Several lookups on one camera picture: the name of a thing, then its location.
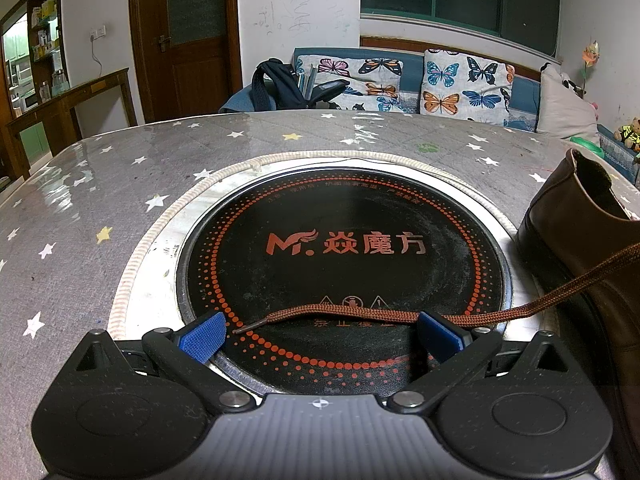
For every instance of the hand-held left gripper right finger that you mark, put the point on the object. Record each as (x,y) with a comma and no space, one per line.
(440,332)

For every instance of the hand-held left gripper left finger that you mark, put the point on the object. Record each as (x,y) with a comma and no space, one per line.
(202,335)

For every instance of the brown shoelace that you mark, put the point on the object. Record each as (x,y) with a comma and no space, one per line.
(350,312)

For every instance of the brown leather shoe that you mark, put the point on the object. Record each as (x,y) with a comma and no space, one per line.
(565,220)

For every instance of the black round induction hob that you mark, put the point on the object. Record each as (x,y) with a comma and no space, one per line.
(350,200)

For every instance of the grey star-print tablecloth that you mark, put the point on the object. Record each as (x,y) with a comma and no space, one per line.
(100,185)

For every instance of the blue cloth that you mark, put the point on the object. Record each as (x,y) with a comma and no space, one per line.
(237,102)

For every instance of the butterfly print cushion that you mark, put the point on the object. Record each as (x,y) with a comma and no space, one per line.
(360,82)
(465,87)

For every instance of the beige pillow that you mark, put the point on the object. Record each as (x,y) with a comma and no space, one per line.
(565,110)

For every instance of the dark navy backpack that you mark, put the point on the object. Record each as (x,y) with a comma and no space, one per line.
(272,85)

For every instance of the brown wooden door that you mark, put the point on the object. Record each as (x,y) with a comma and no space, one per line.
(190,75)

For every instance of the blue sofa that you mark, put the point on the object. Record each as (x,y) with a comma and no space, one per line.
(412,72)

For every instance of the wooden console table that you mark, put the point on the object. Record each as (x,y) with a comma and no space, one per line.
(75,105)

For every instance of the black plastic object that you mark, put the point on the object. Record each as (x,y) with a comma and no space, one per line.
(327,90)

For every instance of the teddy bear with yellow vest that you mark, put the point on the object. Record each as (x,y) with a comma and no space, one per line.
(631,132)

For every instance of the panda plush toy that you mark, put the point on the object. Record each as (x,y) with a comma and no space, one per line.
(570,84)

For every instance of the glass jar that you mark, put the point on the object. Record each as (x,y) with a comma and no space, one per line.
(60,80)
(44,91)

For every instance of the orange paper flower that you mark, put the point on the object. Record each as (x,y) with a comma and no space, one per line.
(591,54)

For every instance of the wooden display shelf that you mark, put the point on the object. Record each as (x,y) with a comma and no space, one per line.
(47,10)

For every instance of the white wall socket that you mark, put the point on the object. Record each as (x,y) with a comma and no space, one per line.
(98,34)

